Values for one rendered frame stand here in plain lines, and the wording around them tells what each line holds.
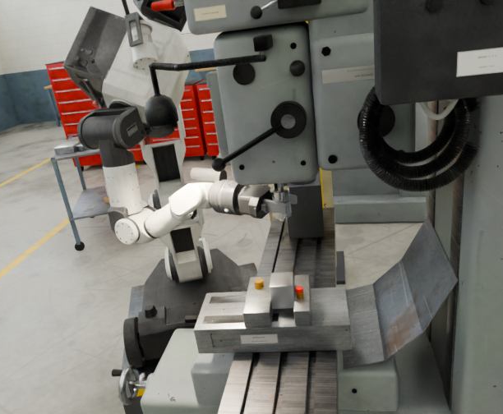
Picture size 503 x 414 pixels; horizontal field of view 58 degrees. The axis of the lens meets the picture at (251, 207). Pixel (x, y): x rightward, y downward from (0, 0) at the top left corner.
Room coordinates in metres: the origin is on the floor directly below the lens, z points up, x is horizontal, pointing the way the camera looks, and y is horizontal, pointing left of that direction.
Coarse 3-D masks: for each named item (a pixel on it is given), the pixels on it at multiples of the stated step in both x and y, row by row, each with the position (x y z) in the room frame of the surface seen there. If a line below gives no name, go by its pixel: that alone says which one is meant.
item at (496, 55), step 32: (384, 0) 0.60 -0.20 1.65; (416, 0) 0.60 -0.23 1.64; (448, 0) 0.59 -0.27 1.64; (480, 0) 0.58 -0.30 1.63; (384, 32) 0.60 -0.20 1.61; (416, 32) 0.60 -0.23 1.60; (448, 32) 0.59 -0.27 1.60; (480, 32) 0.58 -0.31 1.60; (384, 64) 0.60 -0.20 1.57; (416, 64) 0.60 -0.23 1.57; (448, 64) 0.59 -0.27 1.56; (480, 64) 0.58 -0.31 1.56; (384, 96) 0.60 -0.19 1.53; (416, 96) 0.60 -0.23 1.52; (448, 96) 0.59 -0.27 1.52; (480, 96) 0.58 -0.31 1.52
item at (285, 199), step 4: (272, 196) 0.99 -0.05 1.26; (276, 196) 0.99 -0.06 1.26; (280, 196) 0.99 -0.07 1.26; (284, 196) 0.99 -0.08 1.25; (288, 196) 1.00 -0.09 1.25; (276, 200) 0.99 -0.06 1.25; (280, 200) 0.99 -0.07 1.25; (284, 200) 0.99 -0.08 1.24; (288, 200) 1.00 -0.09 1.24; (288, 204) 0.99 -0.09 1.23; (288, 208) 0.99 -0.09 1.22; (288, 212) 0.99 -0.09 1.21; (276, 216) 0.99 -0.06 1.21; (280, 216) 0.99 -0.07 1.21; (284, 216) 0.99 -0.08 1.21; (288, 216) 0.99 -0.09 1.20
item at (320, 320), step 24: (312, 288) 0.95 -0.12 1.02; (336, 288) 0.94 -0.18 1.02; (216, 312) 0.91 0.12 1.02; (240, 312) 0.89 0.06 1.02; (288, 312) 0.87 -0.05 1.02; (312, 312) 0.86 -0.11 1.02; (336, 312) 0.84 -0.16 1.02; (216, 336) 0.85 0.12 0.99; (240, 336) 0.84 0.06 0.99; (264, 336) 0.83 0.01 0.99; (288, 336) 0.82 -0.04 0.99; (312, 336) 0.81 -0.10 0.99; (336, 336) 0.80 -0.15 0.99
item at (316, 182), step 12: (312, 180) 1.39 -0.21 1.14; (300, 192) 1.37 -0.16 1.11; (312, 192) 1.36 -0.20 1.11; (300, 204) 1.37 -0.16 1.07; (312, 204) 1.36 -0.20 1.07; (300, 216) 1.37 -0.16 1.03; (312, 216) 1.36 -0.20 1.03; (288, 228) 1.37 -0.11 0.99; (300, 228) 1.37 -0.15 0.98; (312, 228) 1.36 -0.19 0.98
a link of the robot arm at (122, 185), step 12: (108, 168) 1.22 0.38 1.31; (120, 168) 1.22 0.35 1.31; (132, 168) 1.24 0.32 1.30; (108, 180) 1.22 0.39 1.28; (120, 180) 1.22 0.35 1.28; (132, 180) 1.24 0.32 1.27; (108, 192) 1.23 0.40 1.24; (120, 192) 1.21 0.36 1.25; (132, 192) 1.22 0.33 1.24; (120, 204) 1.21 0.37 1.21; (132, 204) 1.22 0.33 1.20; (144, 204) 1.27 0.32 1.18; (108, 216) 1.21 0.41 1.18; (120, 216) 1.20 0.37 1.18; (120, 228) 1.18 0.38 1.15; (132, 228) 1.16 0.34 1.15; (120, 240) 1.18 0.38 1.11; (132, 240) 1.16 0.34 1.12
